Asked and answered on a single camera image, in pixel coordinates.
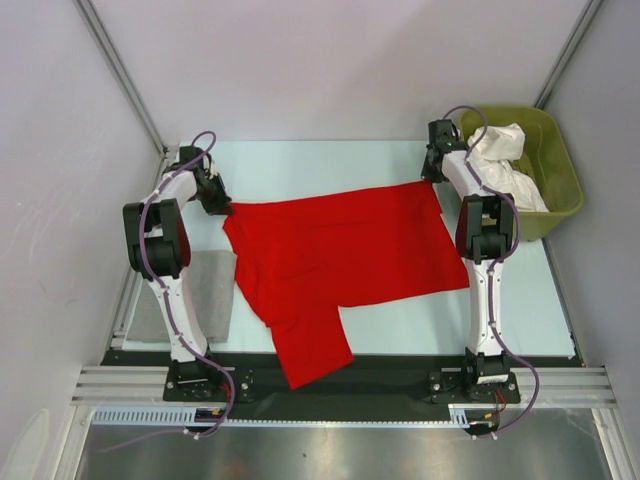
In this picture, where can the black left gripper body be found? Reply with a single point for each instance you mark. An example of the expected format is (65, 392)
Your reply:
(213, 196)

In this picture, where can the red t shirt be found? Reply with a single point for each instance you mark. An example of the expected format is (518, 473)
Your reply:
(300, 261)

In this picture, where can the white crumpled t shirt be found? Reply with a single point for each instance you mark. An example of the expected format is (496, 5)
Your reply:
(495, 150)

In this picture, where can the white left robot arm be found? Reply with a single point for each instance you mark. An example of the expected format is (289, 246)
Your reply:
(159, 250)

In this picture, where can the green plastic bin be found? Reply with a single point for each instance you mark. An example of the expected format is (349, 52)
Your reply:
(547, 162)

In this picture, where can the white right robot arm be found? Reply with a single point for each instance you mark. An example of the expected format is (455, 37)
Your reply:
(483, 238)

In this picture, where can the folded grey t shirt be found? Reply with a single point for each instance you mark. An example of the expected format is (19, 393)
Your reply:
(211, 284)

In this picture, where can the white slotted cable duct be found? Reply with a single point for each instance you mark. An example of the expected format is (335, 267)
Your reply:
(194, 417)

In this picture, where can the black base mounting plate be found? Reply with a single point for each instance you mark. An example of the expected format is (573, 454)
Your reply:
(371, 389)

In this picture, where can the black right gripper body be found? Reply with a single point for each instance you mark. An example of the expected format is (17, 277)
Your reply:
(432, 172)

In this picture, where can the light blue table mat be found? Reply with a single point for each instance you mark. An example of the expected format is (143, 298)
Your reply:
(532, 315)

